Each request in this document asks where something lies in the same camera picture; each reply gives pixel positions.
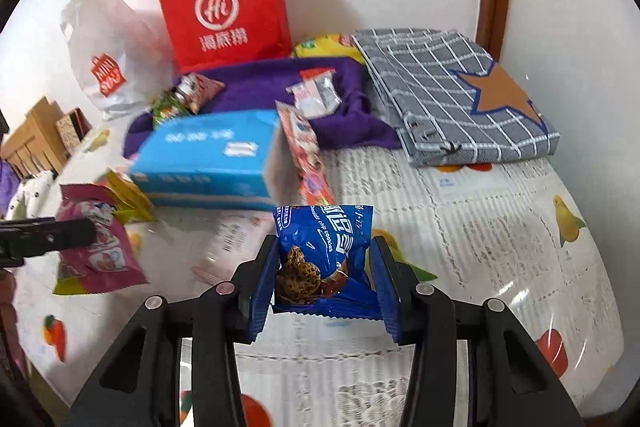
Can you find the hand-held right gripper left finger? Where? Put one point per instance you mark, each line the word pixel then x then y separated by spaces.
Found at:
pixel 262 287

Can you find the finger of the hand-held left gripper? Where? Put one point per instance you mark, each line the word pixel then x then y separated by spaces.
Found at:
pixel 50 239

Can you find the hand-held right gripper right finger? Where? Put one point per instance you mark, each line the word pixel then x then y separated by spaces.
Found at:
pixel 385 297

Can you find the magenta snack packet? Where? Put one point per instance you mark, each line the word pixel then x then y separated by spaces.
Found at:
pixel 105 257

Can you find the pale pink nougat packet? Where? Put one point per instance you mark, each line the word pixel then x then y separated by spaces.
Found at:
pixel 230 237

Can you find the blue cookie packet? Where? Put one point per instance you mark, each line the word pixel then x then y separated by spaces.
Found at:
pixel 325 247

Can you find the yellow snack packet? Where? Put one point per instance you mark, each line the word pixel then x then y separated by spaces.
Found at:
pixel 130 202

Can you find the green snack packet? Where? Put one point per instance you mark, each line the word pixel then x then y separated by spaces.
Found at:
pixel 165 109

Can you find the clear red-label sachet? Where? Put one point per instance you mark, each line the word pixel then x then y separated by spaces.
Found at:
pixel 327 92
pixel 300 99

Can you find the pink cartoon snack packet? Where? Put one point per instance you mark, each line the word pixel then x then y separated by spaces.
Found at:
pixel 197 89

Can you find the white dotted cloth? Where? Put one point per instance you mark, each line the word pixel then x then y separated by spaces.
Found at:
pixel 35 192

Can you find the purple cloth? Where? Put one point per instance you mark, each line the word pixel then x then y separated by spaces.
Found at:
pixel 7 182

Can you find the wooden chair back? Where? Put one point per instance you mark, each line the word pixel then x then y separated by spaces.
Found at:
pixel 35 132

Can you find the fruit print tablecloth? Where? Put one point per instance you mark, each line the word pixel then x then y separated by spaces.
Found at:
pixel 475 232

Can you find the brown patterned box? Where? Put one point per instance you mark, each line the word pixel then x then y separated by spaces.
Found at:
pixel 72 127

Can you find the blue tissue pack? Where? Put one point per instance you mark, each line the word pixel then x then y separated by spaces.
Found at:
pixel 200 157

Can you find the long pink stick packet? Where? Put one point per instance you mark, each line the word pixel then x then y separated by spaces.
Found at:
pixel 305 147

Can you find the white plastic shopping bag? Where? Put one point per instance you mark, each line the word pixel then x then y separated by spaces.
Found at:
pixel 110 57

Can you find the grey checked star cloth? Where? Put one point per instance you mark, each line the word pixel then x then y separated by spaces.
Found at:
pixel 430 97

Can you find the purple towel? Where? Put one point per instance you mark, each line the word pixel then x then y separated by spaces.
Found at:
pixel 250 82

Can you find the yellow chip bag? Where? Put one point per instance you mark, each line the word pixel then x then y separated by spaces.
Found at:
pixel 320 49

